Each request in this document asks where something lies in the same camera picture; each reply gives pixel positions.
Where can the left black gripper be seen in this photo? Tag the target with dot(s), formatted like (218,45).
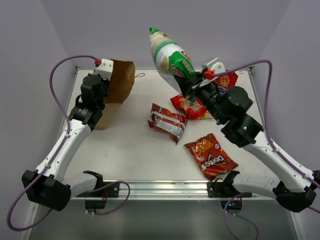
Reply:
(100,81)

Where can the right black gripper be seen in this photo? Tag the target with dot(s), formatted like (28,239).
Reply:
(187,84)

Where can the red fruit gummies bag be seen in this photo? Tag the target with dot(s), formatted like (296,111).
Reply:
(191,109)

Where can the green snack bag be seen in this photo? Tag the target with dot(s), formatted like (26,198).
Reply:
(170,59)

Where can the brown paper bag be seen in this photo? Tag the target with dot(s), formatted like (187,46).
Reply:
(120,85)

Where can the yellow M&M's candy packet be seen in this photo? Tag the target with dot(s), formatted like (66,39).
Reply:
(205,116)

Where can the red patterned snack bag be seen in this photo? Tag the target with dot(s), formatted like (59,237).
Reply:
(226,82)

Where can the red Doritos chip bag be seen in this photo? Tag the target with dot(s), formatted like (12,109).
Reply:
(166,121)

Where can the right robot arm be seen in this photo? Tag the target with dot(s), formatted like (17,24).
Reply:
(294,185)

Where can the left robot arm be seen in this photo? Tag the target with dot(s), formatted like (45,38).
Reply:
(80,123)

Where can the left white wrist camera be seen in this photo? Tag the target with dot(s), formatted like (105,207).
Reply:
(104,68)

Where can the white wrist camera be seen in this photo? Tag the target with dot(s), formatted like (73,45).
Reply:
(212,66)
(104,68)

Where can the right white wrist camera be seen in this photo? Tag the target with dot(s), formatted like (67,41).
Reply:
(212,66)

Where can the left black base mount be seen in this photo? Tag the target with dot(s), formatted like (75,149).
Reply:
(96,200)

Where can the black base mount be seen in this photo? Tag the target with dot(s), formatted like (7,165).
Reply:
(96,200)
(220,192)

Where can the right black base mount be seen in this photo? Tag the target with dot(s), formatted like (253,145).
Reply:
(220,192)

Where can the aluminium front rail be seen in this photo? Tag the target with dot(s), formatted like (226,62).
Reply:
(162,190)

